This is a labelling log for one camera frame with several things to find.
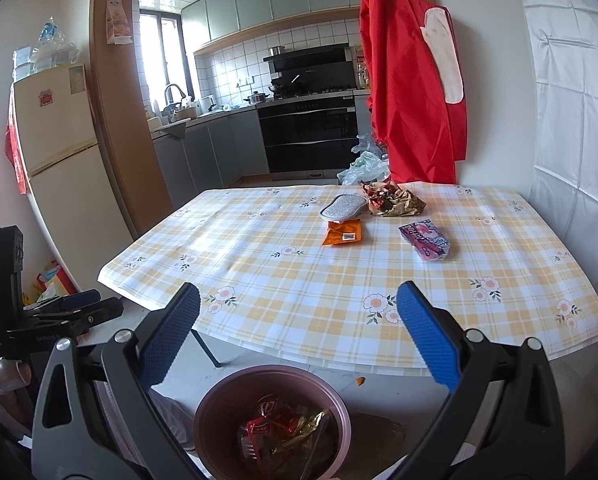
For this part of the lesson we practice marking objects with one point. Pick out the grey kitchen cabinets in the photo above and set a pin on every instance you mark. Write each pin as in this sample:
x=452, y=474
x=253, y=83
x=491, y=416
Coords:
x=214, y=150
x=259, y=0

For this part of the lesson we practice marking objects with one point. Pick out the kitchen window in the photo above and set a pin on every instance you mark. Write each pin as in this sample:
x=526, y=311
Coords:
x=161, y=55

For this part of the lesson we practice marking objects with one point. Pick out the silver scouring sponge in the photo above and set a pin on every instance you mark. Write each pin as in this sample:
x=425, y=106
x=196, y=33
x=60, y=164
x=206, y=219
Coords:
x=343, y=207

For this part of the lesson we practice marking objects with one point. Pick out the red hanging cloth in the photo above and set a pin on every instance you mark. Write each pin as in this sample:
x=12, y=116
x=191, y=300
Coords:
x=15, y=150

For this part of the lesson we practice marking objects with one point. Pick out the wooden door frame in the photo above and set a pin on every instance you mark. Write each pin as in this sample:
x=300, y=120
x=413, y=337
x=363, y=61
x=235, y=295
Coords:
x=124, y=125

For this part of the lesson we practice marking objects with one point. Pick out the pink snack packet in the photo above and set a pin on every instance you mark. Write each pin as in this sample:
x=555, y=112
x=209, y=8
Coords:
x=425, y=241

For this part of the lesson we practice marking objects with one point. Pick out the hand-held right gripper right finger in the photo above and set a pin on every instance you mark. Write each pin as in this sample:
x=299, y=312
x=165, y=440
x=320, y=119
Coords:
x=429, y=335

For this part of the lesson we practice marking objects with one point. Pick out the crumpled gold red wrapper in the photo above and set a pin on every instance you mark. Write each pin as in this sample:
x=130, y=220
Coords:
x=394, y=202

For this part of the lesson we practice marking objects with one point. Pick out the red drink can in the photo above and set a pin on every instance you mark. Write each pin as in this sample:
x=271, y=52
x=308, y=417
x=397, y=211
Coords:
x=268, y=405

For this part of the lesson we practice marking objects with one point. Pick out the plastic wrapped boxes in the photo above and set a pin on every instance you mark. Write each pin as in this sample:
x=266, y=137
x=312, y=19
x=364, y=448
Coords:
x=49, y=47

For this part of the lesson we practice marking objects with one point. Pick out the colourful boxes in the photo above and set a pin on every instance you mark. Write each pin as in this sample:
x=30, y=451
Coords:
x=54, y=277

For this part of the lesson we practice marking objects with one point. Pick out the checkered floral tablecloth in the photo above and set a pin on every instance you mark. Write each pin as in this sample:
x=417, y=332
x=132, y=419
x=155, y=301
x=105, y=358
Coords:
x=299, y=280

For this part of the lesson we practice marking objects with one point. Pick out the hanging paper decoration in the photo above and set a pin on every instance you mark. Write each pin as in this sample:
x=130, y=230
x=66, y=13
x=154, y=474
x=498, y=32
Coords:
x=118, y=22

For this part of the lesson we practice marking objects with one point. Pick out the black built-in oven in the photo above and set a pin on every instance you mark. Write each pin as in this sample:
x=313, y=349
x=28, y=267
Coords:
x=309, y=130

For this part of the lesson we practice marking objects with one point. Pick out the red hanging apron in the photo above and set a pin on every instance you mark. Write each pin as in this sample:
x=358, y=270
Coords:
x=404, y=100

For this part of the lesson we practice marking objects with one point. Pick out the red foil snack bag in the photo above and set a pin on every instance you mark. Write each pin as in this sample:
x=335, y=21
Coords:
x=259, y=432

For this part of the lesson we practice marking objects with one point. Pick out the white kettle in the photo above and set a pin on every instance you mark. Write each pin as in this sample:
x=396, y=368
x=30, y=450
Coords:
x=207, y=103

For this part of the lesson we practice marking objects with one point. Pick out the metal kitchen faucet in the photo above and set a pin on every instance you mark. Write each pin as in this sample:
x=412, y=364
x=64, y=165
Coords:
x=171, y=90

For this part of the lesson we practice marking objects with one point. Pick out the paper fridge note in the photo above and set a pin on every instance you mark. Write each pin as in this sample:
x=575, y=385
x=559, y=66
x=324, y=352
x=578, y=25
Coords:
x=77, y=80

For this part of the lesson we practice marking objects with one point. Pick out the small metal pot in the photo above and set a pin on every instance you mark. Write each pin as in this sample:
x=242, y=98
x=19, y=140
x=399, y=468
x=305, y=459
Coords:
x=277, y=51

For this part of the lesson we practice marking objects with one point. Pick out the cream refrigerator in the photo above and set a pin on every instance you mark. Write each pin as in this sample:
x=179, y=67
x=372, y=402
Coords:
x=64, y=170

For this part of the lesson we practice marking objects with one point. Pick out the black range hood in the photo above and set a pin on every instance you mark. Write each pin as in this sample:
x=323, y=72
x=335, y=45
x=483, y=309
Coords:
x=314, y=62

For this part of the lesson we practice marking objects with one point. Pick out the condiment bottles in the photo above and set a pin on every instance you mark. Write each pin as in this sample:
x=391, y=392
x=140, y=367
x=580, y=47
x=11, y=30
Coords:
x=361, y=72

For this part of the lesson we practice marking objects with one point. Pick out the grey lower kitchen cabinets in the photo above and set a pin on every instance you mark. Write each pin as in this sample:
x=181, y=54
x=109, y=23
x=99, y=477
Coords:
x=214, y=150

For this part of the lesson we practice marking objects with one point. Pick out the person's left hand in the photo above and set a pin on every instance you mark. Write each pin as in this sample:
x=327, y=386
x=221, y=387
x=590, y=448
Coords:
x=9, y=372

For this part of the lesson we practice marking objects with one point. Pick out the orange snack packet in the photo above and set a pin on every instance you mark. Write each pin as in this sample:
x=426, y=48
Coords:
x=339, y=235

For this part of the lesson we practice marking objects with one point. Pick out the black wok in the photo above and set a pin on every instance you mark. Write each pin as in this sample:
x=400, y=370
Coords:
x=280, y=89

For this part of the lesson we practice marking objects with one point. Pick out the red fridge magnet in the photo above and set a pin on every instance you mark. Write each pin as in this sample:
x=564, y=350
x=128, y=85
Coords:
x=45, y=97

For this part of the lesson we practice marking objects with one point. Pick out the gold foil wrapper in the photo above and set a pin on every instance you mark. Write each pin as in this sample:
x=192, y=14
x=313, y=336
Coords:
x=306, y=425

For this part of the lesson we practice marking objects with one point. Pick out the steel cooking pot with lid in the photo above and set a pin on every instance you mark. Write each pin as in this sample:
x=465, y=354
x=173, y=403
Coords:
x=257, y=99

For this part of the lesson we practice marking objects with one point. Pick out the white wall cover cloth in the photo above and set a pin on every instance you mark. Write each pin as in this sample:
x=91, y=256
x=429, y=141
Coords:
x=569, y=135

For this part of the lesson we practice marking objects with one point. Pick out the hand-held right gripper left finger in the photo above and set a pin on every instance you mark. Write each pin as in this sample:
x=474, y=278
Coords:
x=171, y=330

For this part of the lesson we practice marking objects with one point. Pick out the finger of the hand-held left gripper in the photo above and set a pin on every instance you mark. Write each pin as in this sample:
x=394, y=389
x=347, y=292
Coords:
x=79, y=301
x=101, y=312

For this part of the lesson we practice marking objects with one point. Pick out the grey upper kitchen cabinets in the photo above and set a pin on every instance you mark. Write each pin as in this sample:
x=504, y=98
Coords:
x=259, y=0

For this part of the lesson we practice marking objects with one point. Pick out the crumpled plastic bag green print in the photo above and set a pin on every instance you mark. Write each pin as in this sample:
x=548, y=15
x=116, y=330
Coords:
x=361, y=169

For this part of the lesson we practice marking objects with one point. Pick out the black table leg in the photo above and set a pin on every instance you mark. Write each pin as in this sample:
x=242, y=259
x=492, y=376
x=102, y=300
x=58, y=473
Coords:
x=206, y=347

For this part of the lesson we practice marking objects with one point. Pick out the clear plastic bag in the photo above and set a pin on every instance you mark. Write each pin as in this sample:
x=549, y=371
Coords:
x=368, y=142

